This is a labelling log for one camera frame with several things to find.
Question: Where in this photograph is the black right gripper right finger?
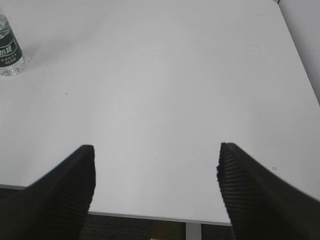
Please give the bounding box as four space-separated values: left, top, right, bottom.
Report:
216 142 320 240

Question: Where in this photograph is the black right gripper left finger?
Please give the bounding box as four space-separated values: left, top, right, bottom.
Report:
0 145 96 240

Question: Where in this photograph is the clear green-label water bottle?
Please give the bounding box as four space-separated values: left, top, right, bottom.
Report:
0 9 27 77

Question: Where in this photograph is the white table leg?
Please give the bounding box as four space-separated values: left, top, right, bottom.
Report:
185 222 202 240

